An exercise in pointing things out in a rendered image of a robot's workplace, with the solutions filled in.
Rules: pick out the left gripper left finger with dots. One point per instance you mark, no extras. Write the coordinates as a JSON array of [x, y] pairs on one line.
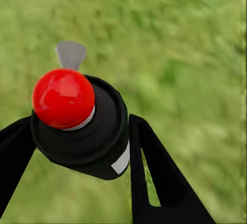
[[16, 149]]

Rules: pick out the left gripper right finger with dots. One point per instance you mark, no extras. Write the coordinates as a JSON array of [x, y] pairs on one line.
[[179, 202]]

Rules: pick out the pesticide atomizer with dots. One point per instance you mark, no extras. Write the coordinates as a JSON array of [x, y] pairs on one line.
[[79, 121]]

